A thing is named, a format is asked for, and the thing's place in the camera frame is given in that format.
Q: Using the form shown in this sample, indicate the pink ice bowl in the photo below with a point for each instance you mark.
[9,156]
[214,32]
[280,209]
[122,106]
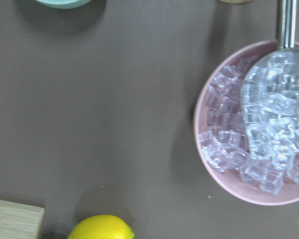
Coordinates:
[229,180]

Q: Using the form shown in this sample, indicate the upper yellow lemon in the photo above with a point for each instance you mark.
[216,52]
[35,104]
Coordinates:
[102,227]

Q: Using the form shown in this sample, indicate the wooden cutting board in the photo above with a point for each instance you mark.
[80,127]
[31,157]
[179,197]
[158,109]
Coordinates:
[20,221]

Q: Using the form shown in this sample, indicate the mint green bowl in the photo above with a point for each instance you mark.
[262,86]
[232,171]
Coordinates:
[64,4]

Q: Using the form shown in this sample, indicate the metal ice scoop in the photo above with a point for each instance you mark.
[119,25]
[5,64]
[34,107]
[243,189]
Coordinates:
[270,91]

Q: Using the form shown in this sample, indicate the wooden cup tree stand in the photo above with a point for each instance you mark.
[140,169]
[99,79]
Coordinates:
[235,1]

